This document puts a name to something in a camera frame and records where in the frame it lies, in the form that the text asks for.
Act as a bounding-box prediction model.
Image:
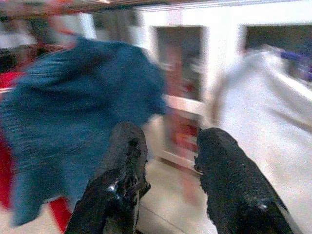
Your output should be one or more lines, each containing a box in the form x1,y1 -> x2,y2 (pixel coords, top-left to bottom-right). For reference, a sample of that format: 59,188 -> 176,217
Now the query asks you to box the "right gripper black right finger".
194,127 -> 293,234

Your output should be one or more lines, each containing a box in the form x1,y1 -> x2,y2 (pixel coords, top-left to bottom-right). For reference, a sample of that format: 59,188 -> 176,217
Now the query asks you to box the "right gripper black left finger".
65,121 -> 151,234

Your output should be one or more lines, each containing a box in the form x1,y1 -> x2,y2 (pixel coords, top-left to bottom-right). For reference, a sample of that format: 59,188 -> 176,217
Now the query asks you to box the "white garment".
207,46 -> 312,234

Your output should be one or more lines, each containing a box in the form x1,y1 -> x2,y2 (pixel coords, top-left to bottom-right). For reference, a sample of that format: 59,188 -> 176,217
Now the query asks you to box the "blue garment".
0,36 -> 169,227

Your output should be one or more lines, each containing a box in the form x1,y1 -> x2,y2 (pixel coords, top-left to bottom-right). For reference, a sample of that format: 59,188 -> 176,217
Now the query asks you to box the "red striped garment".
0,70 -> 71,234

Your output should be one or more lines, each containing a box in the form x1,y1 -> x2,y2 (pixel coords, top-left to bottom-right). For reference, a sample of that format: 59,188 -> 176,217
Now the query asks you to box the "white shelf unit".
80,4 -> 312,176

